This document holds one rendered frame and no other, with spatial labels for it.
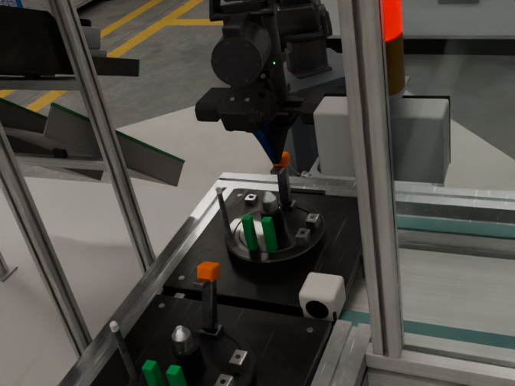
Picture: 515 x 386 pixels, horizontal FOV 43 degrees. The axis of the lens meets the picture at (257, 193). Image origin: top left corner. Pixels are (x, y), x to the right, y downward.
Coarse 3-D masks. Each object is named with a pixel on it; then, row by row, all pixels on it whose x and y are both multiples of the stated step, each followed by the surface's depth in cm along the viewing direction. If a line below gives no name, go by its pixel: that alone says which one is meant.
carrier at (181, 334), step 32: (160, 320) 81; (192, 320) 80; (224, 320) 79; (256, 320) 78; (288, 320) 77; (320, 320) 76; (128, 352) 68; (160, 352) 73; (192, 352) 68; (224, 352) 71; (256, 352) 73; (288, 352) 73; (320, 352) 72; (96, 384) 73; (128, 384) 73; (160, 384) 66; (192, 384) 68; (224, 384) 66; (256, 384) 69; (288, 384) 69
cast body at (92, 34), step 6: (84, 24) 91; (90, 24) 92; (84, 30) 90; (90, 30) 91; (96, 30) 92; (90, 36) 91; (96, 36) 92; (90, 42) 91; (96, 42) 92; (90, 48) 92; (96, 48) 92; (90, 54) 92; (96, 54) 92; (102, 54) 93
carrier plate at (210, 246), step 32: (256, 192) 102; (352, 224) 91; (192, 256) 91; (224, 256) 89; (320, 256) 86; (352, 256) 85; (192, 288) 85; (224, 288) 84; (256, 288) 83; (288, 288) 82
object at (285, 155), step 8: (288, 152) 90; (280, 160) 89; (288, 160) 90; (272, 168) 89; (280, 168) 88; (280, 176) 90; (288, 176) 91; (280, 184) 91; (288, 184) 91; (280, 192) 92; (288, 192) 91; (280, 200) 92; (288, 200) 92
